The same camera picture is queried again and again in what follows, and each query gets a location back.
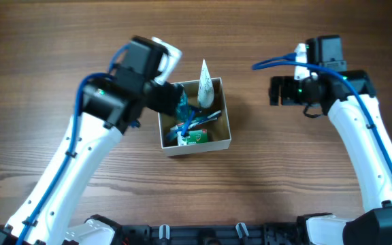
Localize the white lotion tube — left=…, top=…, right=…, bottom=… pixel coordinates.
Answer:
left=197, top=60, right=214, bottom=108

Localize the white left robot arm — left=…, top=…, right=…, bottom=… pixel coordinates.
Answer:
left=0, top=36, right=182, bottom=245

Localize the white cardboard box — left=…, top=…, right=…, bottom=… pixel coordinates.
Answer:
left=158, top=78, right=231, bottom=157

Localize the green soap packet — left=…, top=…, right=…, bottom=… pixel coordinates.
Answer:
left=177, top=129, right=210, bottom=146

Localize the blue liquid bottle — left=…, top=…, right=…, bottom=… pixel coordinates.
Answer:
left=176, top=84, right=190, bottom=122

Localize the small blue item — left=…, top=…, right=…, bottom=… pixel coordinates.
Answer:
left=166, top=110, right=221, bottom=142

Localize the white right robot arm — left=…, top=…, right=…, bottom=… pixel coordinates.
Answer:
left=254, top=35, right=392, bottom=244

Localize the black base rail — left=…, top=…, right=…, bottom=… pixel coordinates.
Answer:
left=76, top=214, right=319, bottom=245

